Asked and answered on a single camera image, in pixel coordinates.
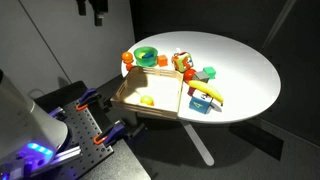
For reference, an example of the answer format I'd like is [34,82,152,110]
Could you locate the multicoloured square plush toy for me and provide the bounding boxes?
[171,51,195,73]

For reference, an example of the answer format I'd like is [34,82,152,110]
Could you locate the blue toy piece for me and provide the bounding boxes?
[141,51,156,61]

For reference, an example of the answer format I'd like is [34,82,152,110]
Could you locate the wooden box tray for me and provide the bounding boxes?
[110,65,185,120]

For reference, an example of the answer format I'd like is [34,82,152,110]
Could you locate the yellow toy banana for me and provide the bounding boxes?
[187,79,225,107]

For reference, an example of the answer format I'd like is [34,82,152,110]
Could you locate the blue number plush cube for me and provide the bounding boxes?
[188,90,214,115]

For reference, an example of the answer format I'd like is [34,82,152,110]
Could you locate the orange ball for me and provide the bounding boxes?
[121,51,134,64]

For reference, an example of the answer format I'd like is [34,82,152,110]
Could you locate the green bowl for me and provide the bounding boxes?
[133,46,159,68]

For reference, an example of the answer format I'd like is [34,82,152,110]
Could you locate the orange cube block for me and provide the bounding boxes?
[156,54,169,68]

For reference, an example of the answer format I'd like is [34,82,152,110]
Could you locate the purple orange clamp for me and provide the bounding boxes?
[93,120,126,146]
[75,87,103,112]

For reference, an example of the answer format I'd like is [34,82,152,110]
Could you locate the yellow ball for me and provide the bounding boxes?
[139,95,155,107]

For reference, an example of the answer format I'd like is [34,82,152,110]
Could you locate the red ball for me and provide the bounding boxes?
[183,68,198,83]

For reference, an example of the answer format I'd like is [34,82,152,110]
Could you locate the black perforated mounting board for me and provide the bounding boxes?
[49,98,115,180]

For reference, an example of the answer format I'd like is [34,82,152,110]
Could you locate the grey block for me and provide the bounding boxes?
[193,70,211,84]

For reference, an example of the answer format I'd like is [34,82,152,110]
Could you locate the maroon block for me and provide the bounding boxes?
[187,85,198,97]

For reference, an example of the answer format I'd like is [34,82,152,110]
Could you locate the green block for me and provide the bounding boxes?
[202,66,217,80]

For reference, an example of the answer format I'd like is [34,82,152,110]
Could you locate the black robot stand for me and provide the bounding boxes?
[33,80,152,180]

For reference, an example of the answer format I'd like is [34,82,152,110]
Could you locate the white table leg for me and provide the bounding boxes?
[181,120,215,167]

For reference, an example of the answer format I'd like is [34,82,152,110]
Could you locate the silver aluminium rail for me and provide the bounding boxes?
[33,144,83,175]

